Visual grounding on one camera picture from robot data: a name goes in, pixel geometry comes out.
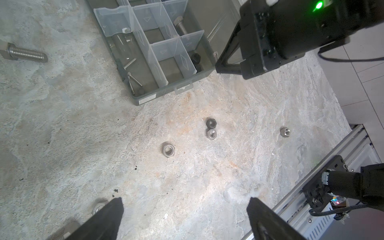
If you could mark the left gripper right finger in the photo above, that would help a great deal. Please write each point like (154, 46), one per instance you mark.
(267, 225)

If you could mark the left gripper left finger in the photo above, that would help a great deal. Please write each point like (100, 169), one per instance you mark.
(104, 225)

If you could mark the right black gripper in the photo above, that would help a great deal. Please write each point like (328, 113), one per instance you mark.
(272, 36)

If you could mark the large steel bolt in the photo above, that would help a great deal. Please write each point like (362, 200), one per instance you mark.
(66, 231)
(25, 54)
(178, 23)

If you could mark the small steel nut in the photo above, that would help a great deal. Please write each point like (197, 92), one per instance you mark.
(211, 134)

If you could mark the grey compartment organizer box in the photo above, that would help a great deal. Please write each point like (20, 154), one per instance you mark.
(145, 30)

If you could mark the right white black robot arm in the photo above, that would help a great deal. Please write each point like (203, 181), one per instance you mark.
(364, 14)

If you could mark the right circuit board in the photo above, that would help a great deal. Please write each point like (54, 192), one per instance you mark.
(339, 203)

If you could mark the aluminium mounting rail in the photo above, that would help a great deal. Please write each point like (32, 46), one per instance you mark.
(353, 152)

